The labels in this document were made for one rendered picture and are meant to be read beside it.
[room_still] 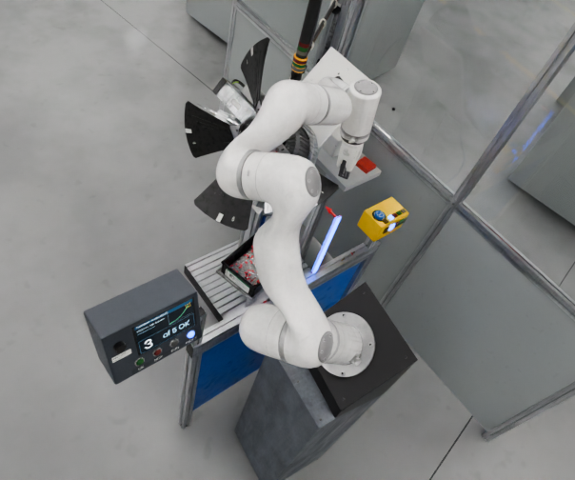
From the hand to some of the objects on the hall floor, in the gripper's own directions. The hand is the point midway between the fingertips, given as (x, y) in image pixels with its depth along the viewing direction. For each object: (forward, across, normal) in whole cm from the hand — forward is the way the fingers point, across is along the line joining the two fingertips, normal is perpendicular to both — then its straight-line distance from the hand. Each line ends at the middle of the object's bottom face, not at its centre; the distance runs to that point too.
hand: (345, 171), depth 149 cm
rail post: (+140, -12, +7) cm, 140 cm away
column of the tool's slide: (+141, -70, -50) cm, 165 cm away
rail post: (+128, +64, -32) cm, 146 cm away
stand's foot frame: (+136, -23, -43) cm, 144 cm away
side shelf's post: (+141, -53, -25) cm, 153 cm away
